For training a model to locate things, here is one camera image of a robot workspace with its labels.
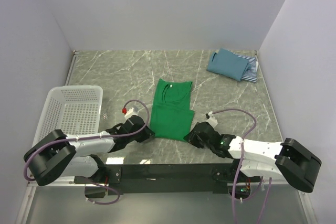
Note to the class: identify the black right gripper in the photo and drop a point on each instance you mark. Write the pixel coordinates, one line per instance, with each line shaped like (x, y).
(191, 138)

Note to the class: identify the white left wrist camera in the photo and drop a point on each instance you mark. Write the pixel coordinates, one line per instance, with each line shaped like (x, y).
(128, 113)

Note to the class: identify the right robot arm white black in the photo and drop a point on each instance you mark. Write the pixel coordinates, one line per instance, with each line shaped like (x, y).
(288, 160)

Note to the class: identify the green tank top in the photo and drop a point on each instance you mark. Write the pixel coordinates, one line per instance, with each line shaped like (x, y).
(171, 115)

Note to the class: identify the white plastic laundry basket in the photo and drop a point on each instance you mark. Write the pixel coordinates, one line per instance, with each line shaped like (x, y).
(73, 109)

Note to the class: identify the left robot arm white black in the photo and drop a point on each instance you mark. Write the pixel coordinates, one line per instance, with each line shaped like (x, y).
(60, 155)

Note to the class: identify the teal blue tank top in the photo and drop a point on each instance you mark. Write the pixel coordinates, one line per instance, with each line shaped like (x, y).
(228, 64)

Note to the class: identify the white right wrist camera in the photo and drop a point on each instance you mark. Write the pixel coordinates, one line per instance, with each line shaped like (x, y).
(211, 120)

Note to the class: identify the blue white striped tank top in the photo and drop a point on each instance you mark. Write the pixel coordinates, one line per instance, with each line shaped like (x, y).
(251, 73)

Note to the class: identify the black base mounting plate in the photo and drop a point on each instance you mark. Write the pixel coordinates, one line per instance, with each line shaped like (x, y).
(170, 178)

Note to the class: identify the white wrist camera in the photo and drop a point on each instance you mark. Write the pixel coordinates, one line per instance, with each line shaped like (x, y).
(128, 113)
(211, 120)

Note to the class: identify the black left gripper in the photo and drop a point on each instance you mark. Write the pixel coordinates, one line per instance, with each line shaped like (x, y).
(147, 133)

